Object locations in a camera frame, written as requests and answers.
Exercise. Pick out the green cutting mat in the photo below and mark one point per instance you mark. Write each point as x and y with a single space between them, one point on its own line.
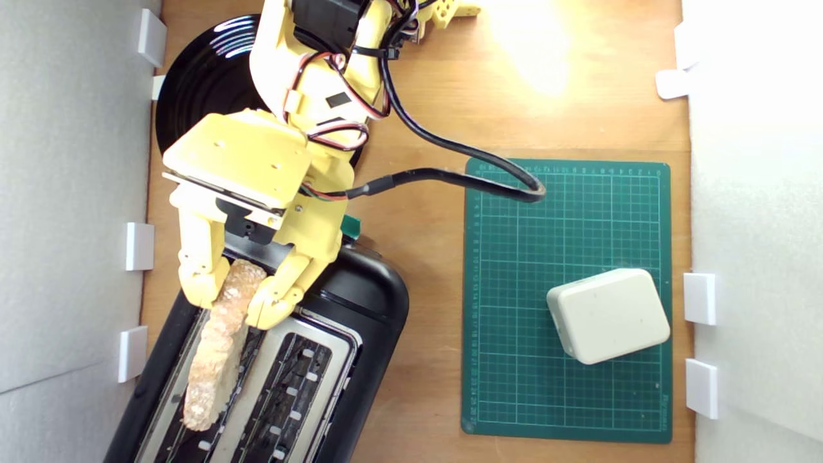
514 360

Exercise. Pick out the black two-slot toaster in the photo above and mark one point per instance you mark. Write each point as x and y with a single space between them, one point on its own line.
360 302

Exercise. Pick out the white wall clip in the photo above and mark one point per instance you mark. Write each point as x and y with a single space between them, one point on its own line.
702 389
158 87
152 38
139 246
132 354
681 45
699 299
672 83

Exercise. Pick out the brown bread slice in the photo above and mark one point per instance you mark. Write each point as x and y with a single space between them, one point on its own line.
215 360

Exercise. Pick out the black round plate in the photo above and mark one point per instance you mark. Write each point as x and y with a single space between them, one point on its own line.
206 77

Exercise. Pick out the white rounded block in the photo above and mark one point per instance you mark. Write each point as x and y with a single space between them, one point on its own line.
607 315

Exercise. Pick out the yellow wrist camera mount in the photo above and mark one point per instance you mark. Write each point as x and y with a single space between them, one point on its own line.
238 157

